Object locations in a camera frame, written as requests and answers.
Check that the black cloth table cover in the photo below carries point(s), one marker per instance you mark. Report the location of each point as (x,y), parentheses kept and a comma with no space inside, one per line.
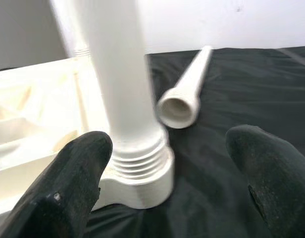
(241,99)

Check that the white plastic table top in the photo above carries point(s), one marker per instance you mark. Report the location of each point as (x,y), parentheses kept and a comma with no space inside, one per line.
(31,99)

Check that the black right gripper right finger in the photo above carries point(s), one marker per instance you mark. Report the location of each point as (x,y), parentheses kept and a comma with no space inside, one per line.
(278,186)

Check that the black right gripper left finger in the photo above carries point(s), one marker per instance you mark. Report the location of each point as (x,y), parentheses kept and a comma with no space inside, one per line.
(63,188)

